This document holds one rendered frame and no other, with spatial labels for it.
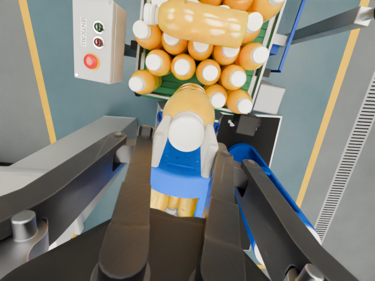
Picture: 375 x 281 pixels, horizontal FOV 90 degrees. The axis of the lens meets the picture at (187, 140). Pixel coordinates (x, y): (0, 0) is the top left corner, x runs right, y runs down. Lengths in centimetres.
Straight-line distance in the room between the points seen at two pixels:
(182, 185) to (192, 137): 31
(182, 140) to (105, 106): 167
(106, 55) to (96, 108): 132
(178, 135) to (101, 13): 46
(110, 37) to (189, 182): 43
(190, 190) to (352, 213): 239
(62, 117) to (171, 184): 169
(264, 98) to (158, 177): 54
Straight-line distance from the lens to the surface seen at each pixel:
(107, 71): 59
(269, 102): 85
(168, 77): 75
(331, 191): 245
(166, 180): 49
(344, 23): 70
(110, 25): 59
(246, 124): 69
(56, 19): 199
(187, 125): 19
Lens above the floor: 164
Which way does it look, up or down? 69 degrees down
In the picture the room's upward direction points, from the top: 174 degrees counter-clockwise
